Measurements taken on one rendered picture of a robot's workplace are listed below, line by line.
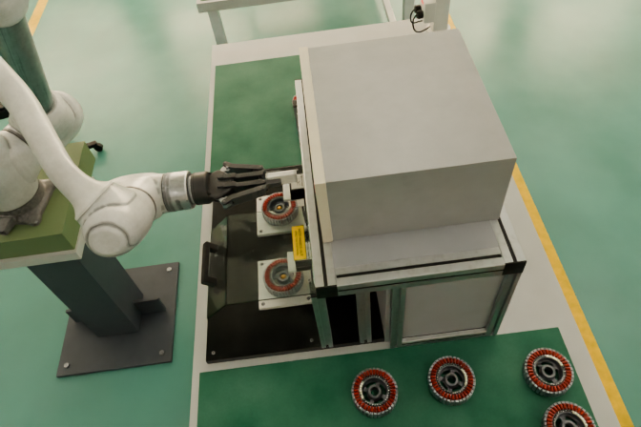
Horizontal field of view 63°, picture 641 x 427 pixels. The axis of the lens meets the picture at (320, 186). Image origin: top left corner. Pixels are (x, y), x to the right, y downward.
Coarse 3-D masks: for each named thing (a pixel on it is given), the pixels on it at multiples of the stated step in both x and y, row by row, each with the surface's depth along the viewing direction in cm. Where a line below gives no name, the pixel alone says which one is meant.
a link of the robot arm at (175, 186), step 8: (168, 176) 118; (176, 176) 117; (184, 176) 117; (168, 184) 116; (176, 184) 116; (184, 184) 116; (168, 192) 116; (176, 192) 116; (184, 192) 116; (168, 200) 116; (176, 200) 116; (184, 200) 117; (192, 200) 118; (168, 208) 118; (176, 208) 118; (184, 208) 119; (192, 208) 119
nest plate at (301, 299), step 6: (264, 300) 146; (270, 300) 145; (276, 300) 145; (282, 300) 145; (288, 300) 145; (294, 300) 145; (300, 300) 145; (306, 300) 144; (264, 306) 144; (270, 306) 144; (276, 306) 144; (282, 306) 144; (288, 306) 145
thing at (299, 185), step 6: (300, 174) 155; (300, 180) 154; (288, 186) 158; (294, 186) 152; (300, 186) 152; (288, 192) 156; (294, 192) 152; (300, 192) 152; (288, 198) 155; (294, 198) 154; (300, 198) 154
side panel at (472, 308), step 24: (408, 288) 116; (432, 288) 117; (456, 288) 118; (480, 288) 119; (504, 288) 117; (408, 312) 125; (432, 312) 126; (456, 312) 127; (480, 312) 128; (504, 312) 127; (408, 336) 136; (432, 336) 135; (456, 336) 136
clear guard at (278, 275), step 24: (240, 216) 129; (264, 216) 128; (288, 216) 128; (216, 240) 129; (240, 240) 125; (264, 240) 124; (288, 240) 123; (216, 264) 125; (240, 264) 120; (264, 264) 120; (288, 264) 119; (312, 264) 119; (216, 288) 120; (240, 288) 116; (264, 288) 116; (288, 288) 115; (312, 288) 115; (216, 312) 117
